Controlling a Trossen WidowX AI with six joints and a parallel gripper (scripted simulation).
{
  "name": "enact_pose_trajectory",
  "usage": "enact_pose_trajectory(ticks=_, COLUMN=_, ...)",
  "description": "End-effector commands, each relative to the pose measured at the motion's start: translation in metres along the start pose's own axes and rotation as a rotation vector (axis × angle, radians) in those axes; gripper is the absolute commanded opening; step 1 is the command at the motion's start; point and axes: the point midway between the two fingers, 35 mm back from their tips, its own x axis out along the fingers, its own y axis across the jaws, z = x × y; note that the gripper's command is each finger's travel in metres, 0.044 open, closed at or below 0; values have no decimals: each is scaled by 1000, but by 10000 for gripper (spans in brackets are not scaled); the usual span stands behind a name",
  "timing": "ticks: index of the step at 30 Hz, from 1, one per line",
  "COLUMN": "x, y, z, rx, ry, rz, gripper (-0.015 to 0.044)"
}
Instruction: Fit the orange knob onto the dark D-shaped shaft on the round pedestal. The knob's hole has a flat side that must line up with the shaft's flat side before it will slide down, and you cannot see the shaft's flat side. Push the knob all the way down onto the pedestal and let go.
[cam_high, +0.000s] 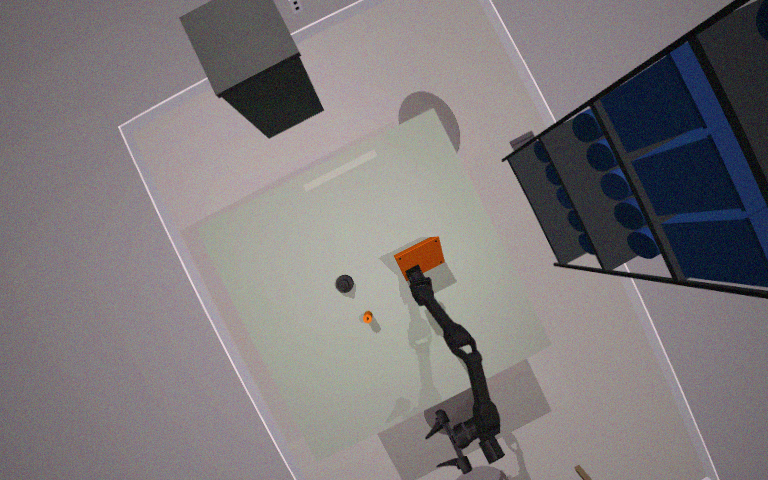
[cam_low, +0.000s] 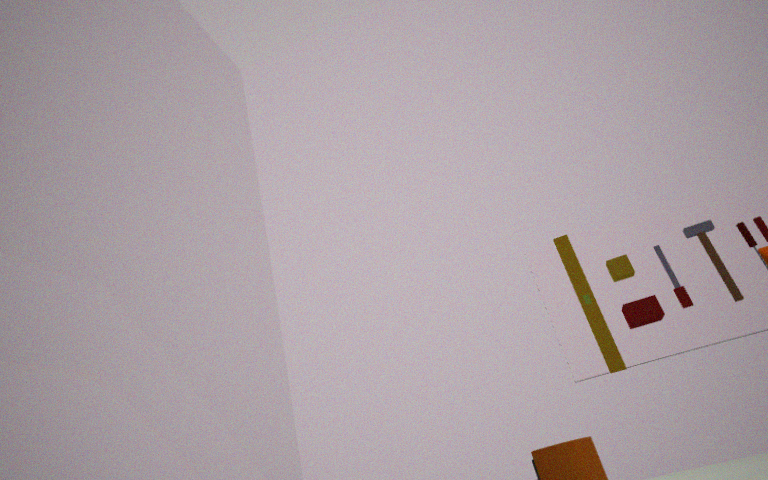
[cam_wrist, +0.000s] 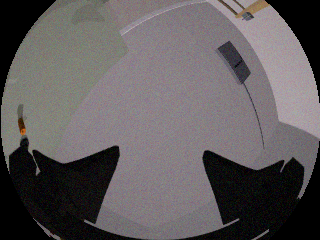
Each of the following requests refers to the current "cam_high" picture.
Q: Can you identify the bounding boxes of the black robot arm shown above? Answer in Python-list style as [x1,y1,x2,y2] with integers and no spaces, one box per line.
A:
[405,265,505,464]

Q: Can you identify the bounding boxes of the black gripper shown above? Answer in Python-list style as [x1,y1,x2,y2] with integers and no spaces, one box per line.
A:
[425,409,476,474]

